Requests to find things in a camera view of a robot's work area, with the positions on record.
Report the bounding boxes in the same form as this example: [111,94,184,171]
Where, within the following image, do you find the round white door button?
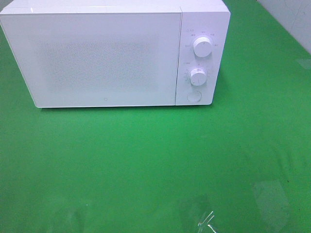
[187,90,202,102]

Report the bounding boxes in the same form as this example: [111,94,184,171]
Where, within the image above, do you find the white microwave knob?
[190,68,207,86]
[193,36,212,58]

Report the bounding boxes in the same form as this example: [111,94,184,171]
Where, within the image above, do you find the white microwave door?
[0,13,181,108]

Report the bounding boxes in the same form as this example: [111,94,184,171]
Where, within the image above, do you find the white microwave oven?
[0,0,230,105]

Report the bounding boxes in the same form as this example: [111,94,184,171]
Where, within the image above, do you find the clear tape patch on table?
[252,180,290,233]

